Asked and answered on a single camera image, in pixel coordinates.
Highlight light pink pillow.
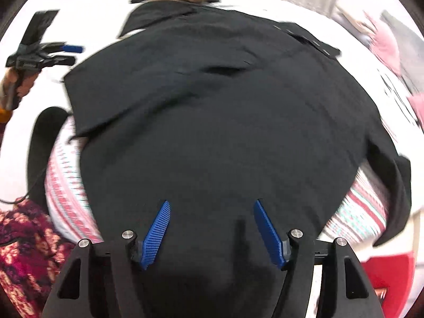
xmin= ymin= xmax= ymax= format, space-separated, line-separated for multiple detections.
xmin=333 ymin=5 xmax=372 ymax=37

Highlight grey padded headboard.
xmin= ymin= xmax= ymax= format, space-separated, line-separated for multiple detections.
xmin=381 ymin=10 xmax=424 ymax=93

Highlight thin black cable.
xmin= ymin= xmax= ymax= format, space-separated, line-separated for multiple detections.
xmin=0 ymin=172 xmax=45 ymax=204

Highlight person's floral maroon clothing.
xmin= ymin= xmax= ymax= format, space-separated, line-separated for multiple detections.
xmin=0 ymin=199 xmax=77 ymax=318

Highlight red cloth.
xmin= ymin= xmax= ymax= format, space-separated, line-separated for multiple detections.
xmin=361 ymin=252 xmax=418 ymax=308

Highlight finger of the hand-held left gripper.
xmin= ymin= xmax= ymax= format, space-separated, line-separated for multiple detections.
xmin=40 ymin=56 xmax=76 ymax=68
xmin=41 ymin=42 xmax=83 ymax=54

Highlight patterned pink green blanket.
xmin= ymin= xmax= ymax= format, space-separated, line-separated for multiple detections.
xmin=45 ymin=116 xmax=398 ymax=244

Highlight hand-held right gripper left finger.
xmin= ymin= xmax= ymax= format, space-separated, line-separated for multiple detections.
xmin=41 ymin=200 xmax=171 ymax=318

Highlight large black coat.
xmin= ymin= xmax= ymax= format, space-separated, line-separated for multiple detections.
xmin=63 ymin=2 xmax=413 ymax=318

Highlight person's left hand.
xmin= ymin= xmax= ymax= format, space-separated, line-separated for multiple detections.
xmin=0 ymin=68 xmax=38 ymax=100

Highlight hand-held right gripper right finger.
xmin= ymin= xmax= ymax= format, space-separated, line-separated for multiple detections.
xmin=253 ymin=199 xmax=386 ymax=318

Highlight person's left forearm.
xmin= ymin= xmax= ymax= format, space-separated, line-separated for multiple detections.
xmin=0 ymin=99 xmax=15 ymax=149

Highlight grey flat cable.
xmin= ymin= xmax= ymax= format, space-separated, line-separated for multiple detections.
xmin=379 ymin=69 xmax=418 ymax=123

